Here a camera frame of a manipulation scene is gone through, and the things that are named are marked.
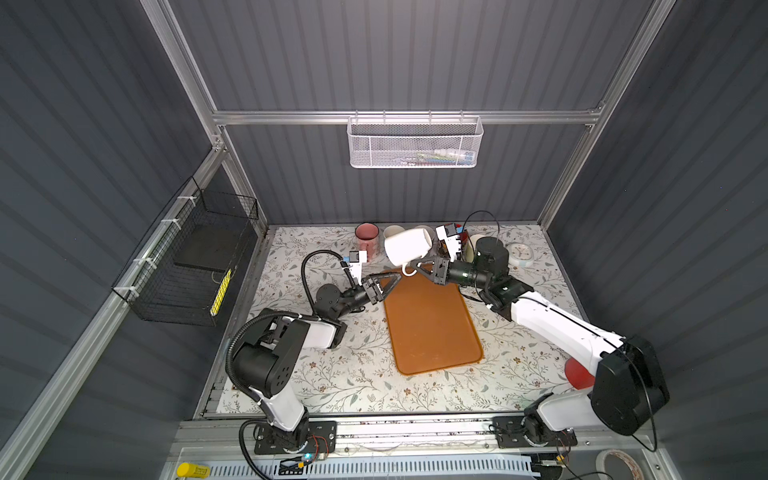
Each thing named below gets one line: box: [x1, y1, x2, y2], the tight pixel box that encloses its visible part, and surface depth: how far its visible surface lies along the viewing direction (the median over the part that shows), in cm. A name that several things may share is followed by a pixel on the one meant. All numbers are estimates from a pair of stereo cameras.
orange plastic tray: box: [383, 270, 483, 375], surface depth 91 cm
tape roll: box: [596, 449, 645, 480], surface depth 70 cm
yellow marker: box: [177, 462, 211, 479], surface depth 65 cm
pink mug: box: [355, 222, 379, 262], surface depth 107 cm
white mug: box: [385, 228, 432, 276], surface depth 74 cm
